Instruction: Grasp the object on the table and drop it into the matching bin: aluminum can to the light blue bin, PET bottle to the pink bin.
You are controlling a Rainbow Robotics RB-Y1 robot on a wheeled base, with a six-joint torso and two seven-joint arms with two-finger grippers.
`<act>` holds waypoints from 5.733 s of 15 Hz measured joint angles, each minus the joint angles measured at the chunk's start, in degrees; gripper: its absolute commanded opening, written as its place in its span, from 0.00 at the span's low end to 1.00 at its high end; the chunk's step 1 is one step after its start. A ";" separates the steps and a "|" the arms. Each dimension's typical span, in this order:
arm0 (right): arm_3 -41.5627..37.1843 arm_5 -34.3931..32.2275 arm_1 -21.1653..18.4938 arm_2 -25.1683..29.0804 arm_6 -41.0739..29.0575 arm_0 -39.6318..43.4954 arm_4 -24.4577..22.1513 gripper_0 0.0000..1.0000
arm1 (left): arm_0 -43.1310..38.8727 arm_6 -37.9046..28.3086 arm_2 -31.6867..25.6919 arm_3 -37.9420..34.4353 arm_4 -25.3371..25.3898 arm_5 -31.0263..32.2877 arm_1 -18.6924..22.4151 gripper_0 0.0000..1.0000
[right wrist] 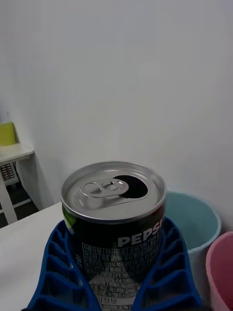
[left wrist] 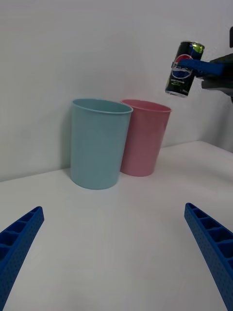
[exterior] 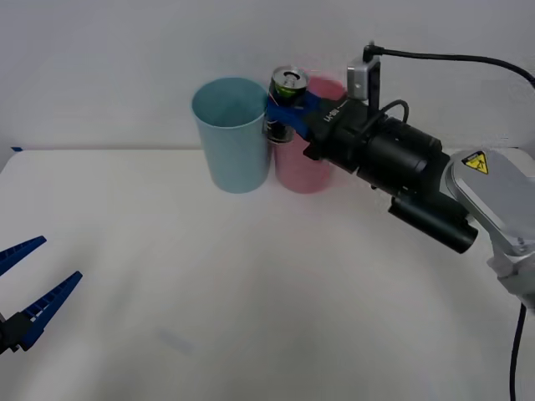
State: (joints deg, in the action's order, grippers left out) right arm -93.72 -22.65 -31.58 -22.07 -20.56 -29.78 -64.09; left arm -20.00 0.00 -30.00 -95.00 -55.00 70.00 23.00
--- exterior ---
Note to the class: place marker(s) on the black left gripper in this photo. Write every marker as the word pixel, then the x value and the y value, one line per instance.
pixel 4 334

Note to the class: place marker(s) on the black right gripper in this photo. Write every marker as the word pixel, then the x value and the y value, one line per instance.
pixel 342 129

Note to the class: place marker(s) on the green and silver drink can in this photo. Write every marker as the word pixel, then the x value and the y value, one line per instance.
pixel 288 85

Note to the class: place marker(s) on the silver and black right arm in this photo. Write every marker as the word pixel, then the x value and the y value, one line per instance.
pixel 480 188

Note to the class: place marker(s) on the pink plastic bin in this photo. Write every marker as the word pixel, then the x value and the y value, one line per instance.
pixel 301 173

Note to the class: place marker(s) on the pale blue plastic bin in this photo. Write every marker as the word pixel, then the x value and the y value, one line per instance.
pixel 236 163

